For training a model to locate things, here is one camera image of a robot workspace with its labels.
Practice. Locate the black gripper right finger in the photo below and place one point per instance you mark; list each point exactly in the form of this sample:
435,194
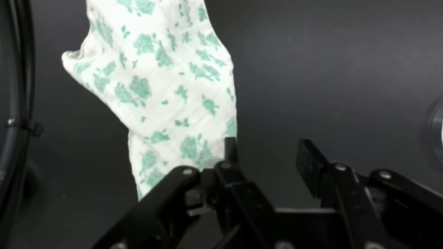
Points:
369,212

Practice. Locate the white cloth with green floral print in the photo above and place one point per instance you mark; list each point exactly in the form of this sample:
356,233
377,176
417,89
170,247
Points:
161,78

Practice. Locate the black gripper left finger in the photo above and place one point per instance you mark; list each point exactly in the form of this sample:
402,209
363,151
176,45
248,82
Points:
230,203

